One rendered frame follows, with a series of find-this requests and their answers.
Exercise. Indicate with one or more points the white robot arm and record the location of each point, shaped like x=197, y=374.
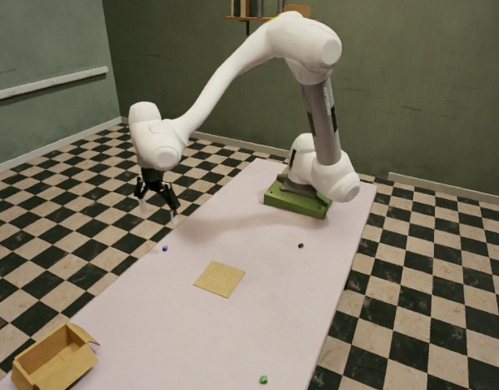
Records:
x=316, y=161

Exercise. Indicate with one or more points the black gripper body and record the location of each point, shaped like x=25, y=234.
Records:
x=152, y=176

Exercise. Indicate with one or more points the tan square mat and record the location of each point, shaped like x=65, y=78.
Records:
x=219, y=279

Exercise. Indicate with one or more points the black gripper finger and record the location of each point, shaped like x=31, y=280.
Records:
x=140, y=194
x=173, y=203

